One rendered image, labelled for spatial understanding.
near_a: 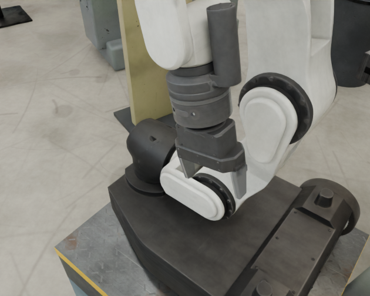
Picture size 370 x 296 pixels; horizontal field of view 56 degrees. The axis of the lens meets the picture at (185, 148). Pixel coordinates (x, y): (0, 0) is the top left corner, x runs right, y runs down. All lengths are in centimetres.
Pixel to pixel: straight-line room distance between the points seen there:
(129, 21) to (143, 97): 47
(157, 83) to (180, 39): 172
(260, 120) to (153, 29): 28
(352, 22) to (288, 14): 209
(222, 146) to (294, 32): 22
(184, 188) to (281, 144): 34
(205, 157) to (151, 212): 54
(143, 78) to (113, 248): 115
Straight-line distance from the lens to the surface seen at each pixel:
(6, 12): 439
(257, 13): 62
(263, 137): 65
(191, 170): 62
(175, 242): 97
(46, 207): 191
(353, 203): 116
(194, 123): 48
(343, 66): 281
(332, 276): 120
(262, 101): 62
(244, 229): 101
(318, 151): 221
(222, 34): 43
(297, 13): 58
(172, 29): 41
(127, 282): 112
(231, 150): 53
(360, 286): 146
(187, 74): 46
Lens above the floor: 138
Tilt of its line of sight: 41 degrees down
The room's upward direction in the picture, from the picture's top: straight up
